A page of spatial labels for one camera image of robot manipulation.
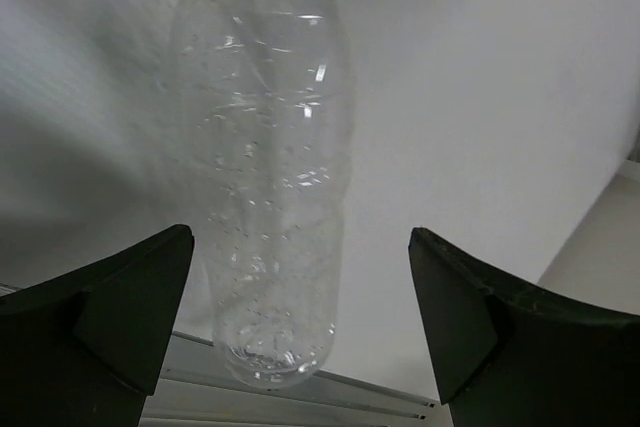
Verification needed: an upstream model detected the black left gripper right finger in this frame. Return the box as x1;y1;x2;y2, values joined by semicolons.
408;228;639;427

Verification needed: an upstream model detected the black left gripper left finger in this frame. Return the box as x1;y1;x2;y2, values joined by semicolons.
1;225;194;426

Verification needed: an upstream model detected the clear unlabelled plastic bottle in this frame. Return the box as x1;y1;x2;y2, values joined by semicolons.
165;0;355;390

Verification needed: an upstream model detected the aluminium frame rail front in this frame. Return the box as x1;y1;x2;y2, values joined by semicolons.
135;332;434;426

